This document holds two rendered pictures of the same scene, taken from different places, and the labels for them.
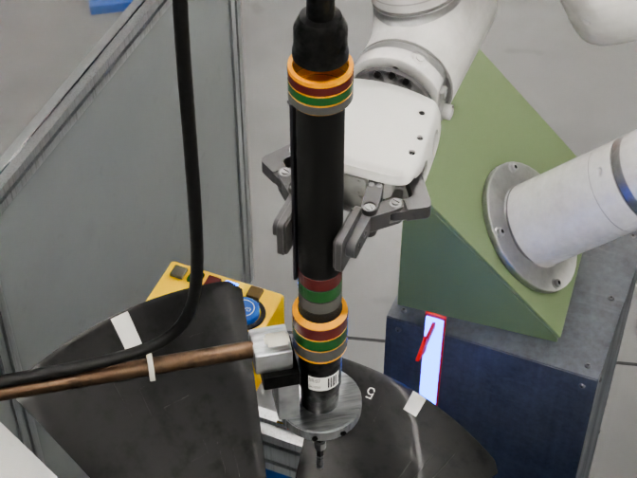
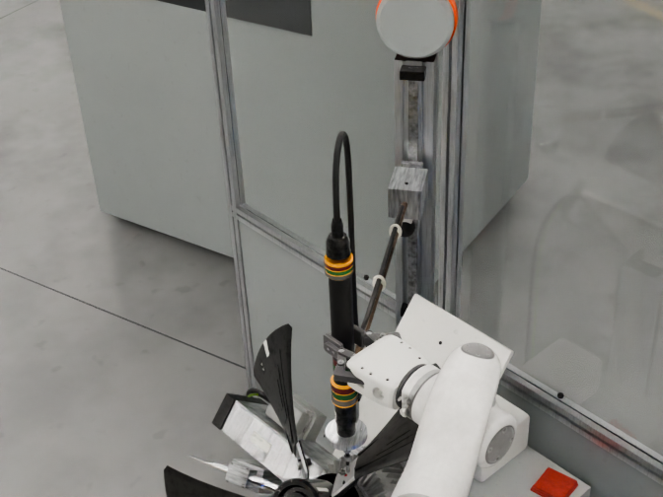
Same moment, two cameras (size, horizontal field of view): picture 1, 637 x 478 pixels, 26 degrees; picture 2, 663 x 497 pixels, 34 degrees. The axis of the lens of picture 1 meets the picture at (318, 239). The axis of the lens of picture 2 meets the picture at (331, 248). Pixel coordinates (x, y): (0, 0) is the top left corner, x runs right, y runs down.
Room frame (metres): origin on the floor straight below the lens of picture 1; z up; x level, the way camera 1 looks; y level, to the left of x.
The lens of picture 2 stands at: (1.29, -1.17, 2.74)
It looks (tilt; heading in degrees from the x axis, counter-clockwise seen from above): 35 degrees down; 117
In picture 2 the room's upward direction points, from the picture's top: 3 degrees counter-clockwise
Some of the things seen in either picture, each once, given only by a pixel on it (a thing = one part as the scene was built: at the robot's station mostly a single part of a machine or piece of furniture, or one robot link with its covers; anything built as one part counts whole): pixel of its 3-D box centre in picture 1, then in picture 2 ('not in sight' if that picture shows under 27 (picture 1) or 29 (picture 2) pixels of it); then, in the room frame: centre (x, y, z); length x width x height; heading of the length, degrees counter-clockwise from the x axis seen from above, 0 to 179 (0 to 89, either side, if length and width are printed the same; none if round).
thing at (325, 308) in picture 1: (319, 293); not in sight; (0.71, 0.00, 1.59); 0.03 x 0.03 x 0.01
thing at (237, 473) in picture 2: not in sight; (241, 475); (0.39, 0.14, 1.08); 0.07 x 0.04 x 0.06; 168
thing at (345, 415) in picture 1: (308, 373); (346, 410); (0.70, 0.01, 1.49); 0.09 x 0.07 x 0.10; 103
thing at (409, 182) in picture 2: not in sight; (408, 191); (0.57, 0.61, 1.54); 0.10 x 0.07 x 0.08; 103
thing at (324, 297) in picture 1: (319, 282); not in sight; (0.71, 0.00, 1.60); 0.03 x 0.03 x 0.01
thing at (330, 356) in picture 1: (319, 337); (344, 394); (0.71, 0.00, 1.54); 0.04 x 0.04 x 0.01
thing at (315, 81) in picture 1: (320, 81); (338, 265); (0.71, 0.00, 1.80); 0.04 x 0.04 x 0.03
